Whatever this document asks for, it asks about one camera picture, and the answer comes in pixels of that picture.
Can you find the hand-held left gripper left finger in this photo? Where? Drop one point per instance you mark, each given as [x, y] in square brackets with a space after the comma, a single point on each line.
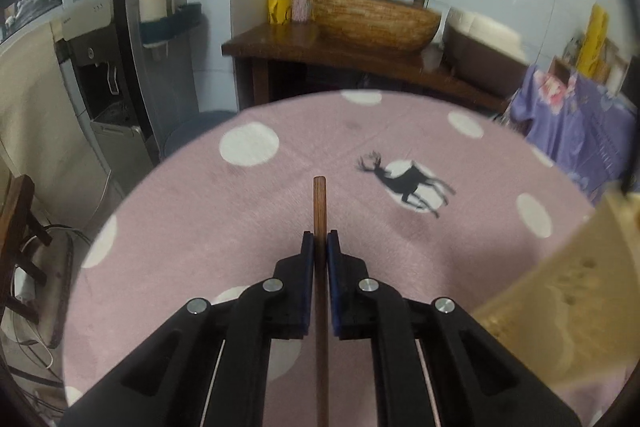
[309, 257]

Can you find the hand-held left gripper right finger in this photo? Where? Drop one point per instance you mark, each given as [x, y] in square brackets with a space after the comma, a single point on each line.
[332, 257]

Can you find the brown wooden chopstick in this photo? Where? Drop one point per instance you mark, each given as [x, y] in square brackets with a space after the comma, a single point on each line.
[320, 207]

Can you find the cream perforated utensil holder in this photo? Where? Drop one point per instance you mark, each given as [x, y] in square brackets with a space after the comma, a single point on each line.
[565, 307]

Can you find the pink polka dot tablecloth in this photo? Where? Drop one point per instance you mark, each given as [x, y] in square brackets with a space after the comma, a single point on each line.
[200, 232]

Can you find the grey round bin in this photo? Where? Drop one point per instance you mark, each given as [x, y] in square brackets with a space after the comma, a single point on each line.
[200, 132]

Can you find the dark wooden washstand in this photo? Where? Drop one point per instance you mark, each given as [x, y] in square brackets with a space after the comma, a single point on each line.
[280, 39]

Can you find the woven pattern wash basin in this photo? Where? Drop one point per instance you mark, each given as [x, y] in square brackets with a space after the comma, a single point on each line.
[375, 22]

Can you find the yellow mug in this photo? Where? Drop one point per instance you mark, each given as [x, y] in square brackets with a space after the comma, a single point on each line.
[279, 9]

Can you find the pink patterned pump bottle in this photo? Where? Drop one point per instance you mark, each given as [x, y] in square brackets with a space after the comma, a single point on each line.
[301, 7]

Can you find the white rice cooker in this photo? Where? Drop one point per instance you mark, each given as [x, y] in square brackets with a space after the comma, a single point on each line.
[480, 47]

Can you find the dark blue cup holder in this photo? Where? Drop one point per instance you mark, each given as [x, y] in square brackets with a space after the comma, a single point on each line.
[185, 19]

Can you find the purple floral cloth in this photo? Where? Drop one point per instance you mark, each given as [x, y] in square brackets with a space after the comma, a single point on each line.
[575, 127]

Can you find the small dark wooden stool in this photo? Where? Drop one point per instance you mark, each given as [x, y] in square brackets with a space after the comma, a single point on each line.
[20, 207]

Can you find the grey water dispenser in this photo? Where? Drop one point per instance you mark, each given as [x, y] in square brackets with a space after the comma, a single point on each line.
[90, 57]

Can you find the light wooden box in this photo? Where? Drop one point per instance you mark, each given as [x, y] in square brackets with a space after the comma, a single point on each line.
[562, 69]

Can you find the yellow wrap roll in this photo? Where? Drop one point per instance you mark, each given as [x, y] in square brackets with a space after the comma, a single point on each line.
[592, 37]

